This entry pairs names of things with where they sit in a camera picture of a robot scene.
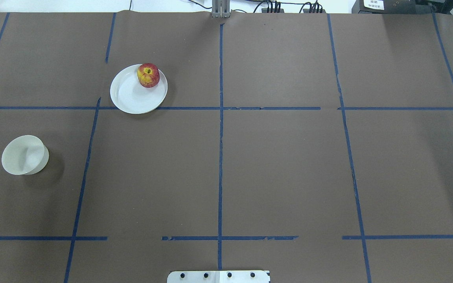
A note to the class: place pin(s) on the red yellow apple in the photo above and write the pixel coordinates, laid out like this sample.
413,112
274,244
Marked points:
148,75

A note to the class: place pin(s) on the white round plate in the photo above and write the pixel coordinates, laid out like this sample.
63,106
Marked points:
128,95

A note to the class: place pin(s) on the white bowl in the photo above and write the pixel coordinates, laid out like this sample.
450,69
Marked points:
25,155

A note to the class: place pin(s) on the brown paper table cover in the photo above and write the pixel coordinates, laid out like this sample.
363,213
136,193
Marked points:
317,147

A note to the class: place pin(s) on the black power strip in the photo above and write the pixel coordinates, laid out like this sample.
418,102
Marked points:
294,8

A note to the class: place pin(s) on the black box with label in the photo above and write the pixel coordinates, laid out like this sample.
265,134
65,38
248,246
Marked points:
384,7

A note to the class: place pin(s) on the grey aluminium clamp post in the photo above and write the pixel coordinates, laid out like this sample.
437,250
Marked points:
221,9

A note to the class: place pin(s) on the metal base plate with bolts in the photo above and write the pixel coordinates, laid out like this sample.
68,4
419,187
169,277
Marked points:
220,276

